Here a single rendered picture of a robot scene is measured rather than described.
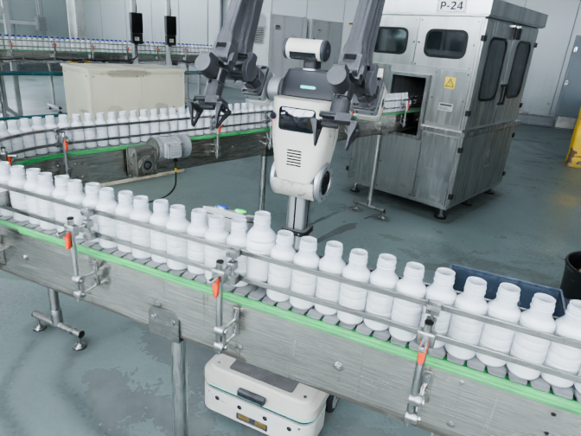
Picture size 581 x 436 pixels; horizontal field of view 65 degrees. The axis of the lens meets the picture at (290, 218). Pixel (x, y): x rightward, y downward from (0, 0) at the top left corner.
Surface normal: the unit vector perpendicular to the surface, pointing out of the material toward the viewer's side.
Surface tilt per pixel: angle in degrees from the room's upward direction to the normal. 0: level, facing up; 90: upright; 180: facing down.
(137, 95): 90
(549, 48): 90
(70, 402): 0
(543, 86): 90
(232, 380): 31
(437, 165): 91
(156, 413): 0
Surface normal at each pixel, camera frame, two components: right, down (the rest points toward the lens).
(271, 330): -0.42, 0.31
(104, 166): 0.73, 0.29
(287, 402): -0.16, -0.64
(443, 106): -0.68, 0.22
